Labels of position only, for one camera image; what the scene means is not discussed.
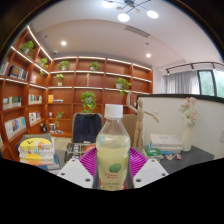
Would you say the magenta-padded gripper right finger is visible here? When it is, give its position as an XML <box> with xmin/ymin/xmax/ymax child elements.
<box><xmin>128</xmin><ymin>147</ymin><xmax>170</xmax><ymax>190</ymax></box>

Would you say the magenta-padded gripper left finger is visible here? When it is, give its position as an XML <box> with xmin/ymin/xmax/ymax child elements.
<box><xmin>56</xmin><ymin>147</ymin><xmax>99</xmax><ymax>190</ymax></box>

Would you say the yellow drink bottle white cap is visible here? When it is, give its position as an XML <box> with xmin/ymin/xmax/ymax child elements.
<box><xmin>95</xmin><ymin>103</ymin><xmax>132</xmax><ymax>192</ymax></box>

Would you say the green and white box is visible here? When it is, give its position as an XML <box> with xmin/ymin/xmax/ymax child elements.
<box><xmin>143</xmin><ymin>147</ymin><xmax>164</xmax><ymax>159</ymax></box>

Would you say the stack of white boxes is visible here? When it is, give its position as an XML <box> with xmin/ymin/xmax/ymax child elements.
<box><xmin>148</xmin><ymin>133</ymin><xmax>185</xmax><ymax>155</ymax></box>

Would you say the chair with dark jacket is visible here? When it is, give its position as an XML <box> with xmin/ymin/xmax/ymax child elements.
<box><xmin>70</xmin><ymin>112</ymin><xmax>105</xmax><ymax>145</ymax></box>

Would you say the stack of colourful books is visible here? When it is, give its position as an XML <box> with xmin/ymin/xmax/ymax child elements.
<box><xmin>14</xmin><ymin>133</ymin><xmax>61</xmax><ymax>171</ymax></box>

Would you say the beige chair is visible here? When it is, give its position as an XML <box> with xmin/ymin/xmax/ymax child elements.
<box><xmin>121</xmin><ymin>113</ymin><xmax>140</xmax><ymax>145</ymax></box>

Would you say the white vase with flowers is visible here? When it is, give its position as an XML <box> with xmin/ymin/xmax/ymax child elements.
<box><xmin>178</xmin><ymin>96</ymin><xmax>201</xmax><ymax>153</ymax></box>

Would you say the wooden artist mannequin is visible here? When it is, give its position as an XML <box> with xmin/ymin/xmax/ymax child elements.
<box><xmin>125</xmin><ymin>92</ymin><xmax>161</xmax><ymax>151</ymax></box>

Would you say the wooden shelf unit with books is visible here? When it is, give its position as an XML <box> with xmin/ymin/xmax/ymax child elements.
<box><xmin>0</xmin><ymin>24</ymin><xmax>154</xmax><ymax>162</ymax></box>

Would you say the grey curtain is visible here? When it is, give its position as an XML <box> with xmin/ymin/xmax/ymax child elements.
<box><xmin>162</xmin><ymin>70</ymin><xmax>201</xmax><ymax>96</ymax></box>

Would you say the ceiling air vent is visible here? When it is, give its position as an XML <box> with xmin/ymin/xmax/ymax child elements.
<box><xmin>124</xmin><ymin>24</ymin><xmax>151</xmax><ymax>38</ymax></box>

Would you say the branched ceiling lamp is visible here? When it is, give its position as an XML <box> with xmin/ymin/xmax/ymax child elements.
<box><xmin>101</xmin><ymin>0</ymin><xmax>160</xmax><ymax>24</ymax></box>

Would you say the window with dark frame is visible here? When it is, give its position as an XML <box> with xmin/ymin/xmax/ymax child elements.
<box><xmin>198</xmin><ymin>69</ymin><xmax>224</xmax><ymax>100</ymax></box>

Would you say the black track light rail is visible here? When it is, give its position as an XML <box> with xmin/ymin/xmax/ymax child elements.
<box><xmin>165</xmin><ymin>61</ymin><xmax>224</xmax><ymax>75</ymax></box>

